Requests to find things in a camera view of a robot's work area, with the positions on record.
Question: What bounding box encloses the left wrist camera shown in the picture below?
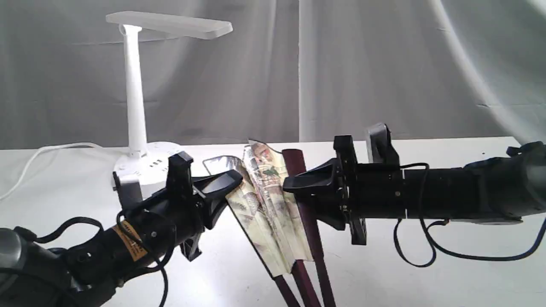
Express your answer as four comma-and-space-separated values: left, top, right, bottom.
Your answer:
113, 171, 143, 211

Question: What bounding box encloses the white lamp power cable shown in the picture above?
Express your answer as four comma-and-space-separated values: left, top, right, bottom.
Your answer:
0, 142, 128, 201

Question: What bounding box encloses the painted paper folding fan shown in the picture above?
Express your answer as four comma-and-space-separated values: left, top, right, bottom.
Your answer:
203, 140, 336, 307

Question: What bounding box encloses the white desk lamp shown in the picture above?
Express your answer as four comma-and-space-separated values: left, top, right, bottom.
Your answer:
106, 11, 233, 189

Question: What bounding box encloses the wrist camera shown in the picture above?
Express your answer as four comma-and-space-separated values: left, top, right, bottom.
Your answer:
113, 171, 143, 211
366, 122, 400, 166

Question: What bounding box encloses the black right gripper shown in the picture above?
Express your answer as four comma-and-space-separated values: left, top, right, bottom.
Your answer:
283, 135, 406, 246

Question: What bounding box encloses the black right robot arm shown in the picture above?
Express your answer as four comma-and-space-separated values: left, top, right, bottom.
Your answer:
283, 132, 545, 245

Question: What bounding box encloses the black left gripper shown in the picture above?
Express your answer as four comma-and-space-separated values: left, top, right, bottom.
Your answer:
142, 151, 243, 261

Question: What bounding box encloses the grey backdrop curtain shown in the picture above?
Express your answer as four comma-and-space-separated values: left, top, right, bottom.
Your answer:
0, 0, 546, 148

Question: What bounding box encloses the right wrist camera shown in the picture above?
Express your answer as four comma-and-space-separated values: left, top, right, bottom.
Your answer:
366, 122, 400, 166

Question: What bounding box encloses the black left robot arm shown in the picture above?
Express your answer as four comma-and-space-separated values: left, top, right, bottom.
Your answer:
1, 151, 243, 307

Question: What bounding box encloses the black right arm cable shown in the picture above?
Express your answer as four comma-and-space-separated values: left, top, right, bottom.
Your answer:
392, 162, 546, 268

